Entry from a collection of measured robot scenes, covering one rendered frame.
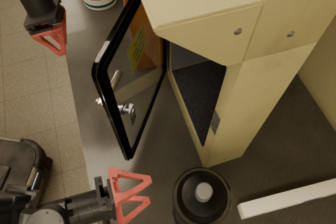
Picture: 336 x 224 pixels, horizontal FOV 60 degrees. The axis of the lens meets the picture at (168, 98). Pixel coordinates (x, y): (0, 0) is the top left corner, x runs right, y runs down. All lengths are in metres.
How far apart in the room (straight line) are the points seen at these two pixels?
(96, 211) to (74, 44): 0.65
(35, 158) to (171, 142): 1.01
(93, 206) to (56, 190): 1.31
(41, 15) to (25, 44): 1.85
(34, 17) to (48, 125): 1.44
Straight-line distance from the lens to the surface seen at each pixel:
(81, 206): 0.57
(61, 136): 1.97
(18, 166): 1.72
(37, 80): 2.25
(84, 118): 0.89
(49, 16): 0.63
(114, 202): 0.52
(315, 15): 0.39
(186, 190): 0.55
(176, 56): 0.81
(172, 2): 0.30
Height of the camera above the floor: 1.71
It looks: 60 degrees down
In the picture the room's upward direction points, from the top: straight up
